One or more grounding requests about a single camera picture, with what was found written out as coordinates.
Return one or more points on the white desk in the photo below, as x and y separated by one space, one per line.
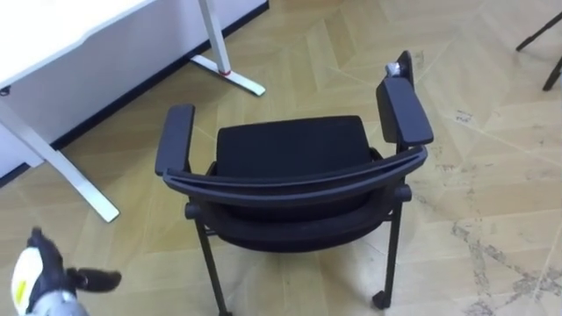
57 57

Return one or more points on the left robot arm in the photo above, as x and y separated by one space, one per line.
55 305

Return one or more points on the black office chair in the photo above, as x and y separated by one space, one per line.
290 175

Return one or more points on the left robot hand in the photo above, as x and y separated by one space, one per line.
46 274

